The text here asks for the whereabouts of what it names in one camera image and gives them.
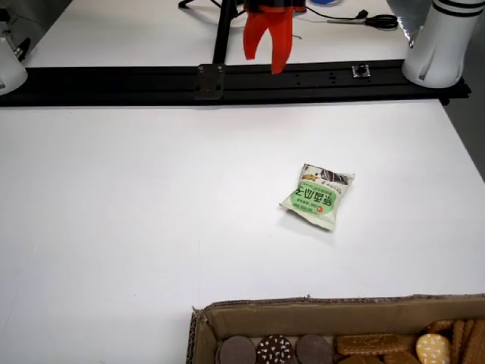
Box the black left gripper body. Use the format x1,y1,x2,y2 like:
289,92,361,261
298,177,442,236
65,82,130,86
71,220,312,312
245,0,306,14

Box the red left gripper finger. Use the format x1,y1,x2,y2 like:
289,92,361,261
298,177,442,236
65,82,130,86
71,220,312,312
264,11,296,76
243,12,268,61

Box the green white snack packet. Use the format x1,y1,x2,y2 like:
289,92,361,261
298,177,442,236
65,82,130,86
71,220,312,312
279,163,356,233

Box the brown cardboard box bin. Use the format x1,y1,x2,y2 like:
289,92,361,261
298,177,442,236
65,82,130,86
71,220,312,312
188,293,485,364

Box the sprinkled chocolate cookie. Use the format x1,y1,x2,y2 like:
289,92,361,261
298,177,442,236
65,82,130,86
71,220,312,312
255,334,295,364

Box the plain dark chocolate cookie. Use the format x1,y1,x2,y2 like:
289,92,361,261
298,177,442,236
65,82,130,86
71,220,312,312
214,335,258,364
295,333,334,364

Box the round orange brown biscuit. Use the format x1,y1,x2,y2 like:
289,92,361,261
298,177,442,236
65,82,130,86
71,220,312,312
426,320,455,337

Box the round yellow speckled cracker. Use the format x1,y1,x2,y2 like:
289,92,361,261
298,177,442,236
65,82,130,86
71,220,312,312
415,332,452,364

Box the ridged long brown biscuit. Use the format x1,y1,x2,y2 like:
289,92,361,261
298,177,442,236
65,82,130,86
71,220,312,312
464,319,477,364
450,319,466,364
469,320,485,364

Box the black bracket plate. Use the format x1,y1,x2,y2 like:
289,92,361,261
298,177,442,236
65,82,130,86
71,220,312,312
194,63,227,101

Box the black handled scissors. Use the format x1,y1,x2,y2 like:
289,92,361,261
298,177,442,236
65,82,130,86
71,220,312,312
326,14,399,30

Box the black aluminium rail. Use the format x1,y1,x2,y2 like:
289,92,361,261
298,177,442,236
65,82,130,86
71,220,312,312
0,58,473,108

